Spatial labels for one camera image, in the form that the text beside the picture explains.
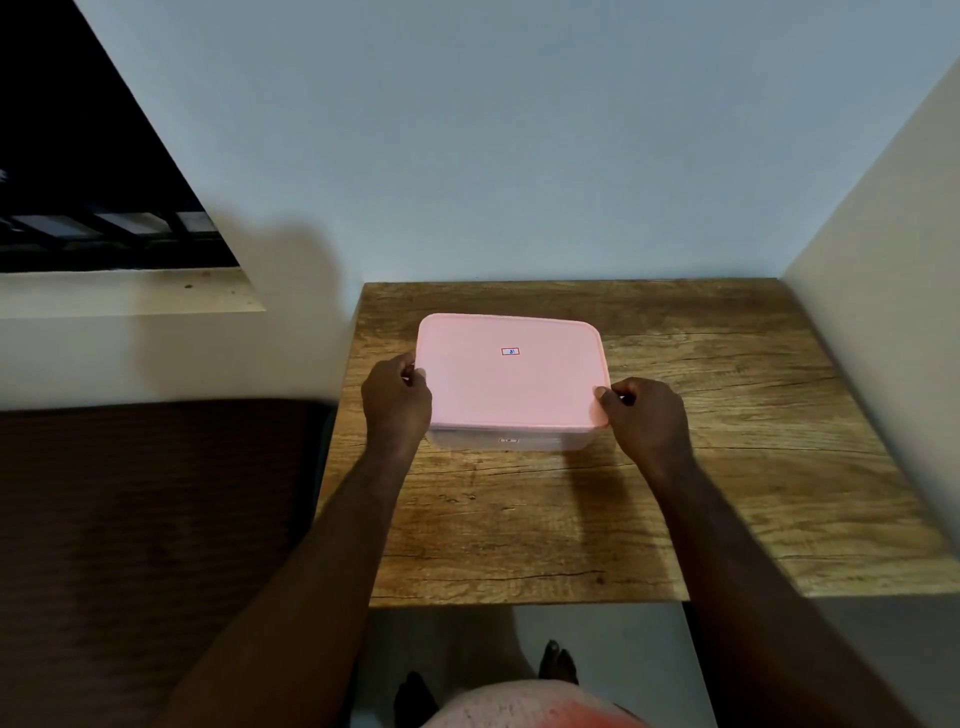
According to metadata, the clear plastic storage container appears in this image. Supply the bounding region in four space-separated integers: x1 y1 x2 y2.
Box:
427 424 610 453

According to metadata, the dark window with grille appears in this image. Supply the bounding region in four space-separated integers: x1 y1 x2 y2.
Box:
0 0 240 273

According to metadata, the person's right foot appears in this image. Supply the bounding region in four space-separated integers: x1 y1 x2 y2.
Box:
537 639 581 687

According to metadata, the person's left hand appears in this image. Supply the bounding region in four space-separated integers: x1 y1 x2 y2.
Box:
360 353 435 454

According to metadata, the person's right hand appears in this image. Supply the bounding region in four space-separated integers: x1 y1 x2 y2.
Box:
597 377 692 475

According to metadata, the person's foot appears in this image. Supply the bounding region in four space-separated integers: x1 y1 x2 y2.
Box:
393 670 441 728
537 639 581 687

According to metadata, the person's pink white garment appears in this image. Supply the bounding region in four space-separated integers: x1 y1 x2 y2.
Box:
422 678 648 728

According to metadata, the person's left forearm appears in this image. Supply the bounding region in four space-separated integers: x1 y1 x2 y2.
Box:
153 444 423 728

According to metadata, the person's left foot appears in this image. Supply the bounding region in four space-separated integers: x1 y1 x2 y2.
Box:
393 670 441 728

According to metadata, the person's right forearm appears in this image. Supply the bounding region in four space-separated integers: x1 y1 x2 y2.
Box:
639 453 925 728

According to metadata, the white window sill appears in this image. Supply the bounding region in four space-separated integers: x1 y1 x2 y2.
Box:
0 267 268 321

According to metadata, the brown bed mattress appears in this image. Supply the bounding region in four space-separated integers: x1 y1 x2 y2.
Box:
0 397 339 728

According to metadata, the pink plastic container lid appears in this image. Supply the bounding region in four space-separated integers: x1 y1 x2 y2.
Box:
414 312 611 431

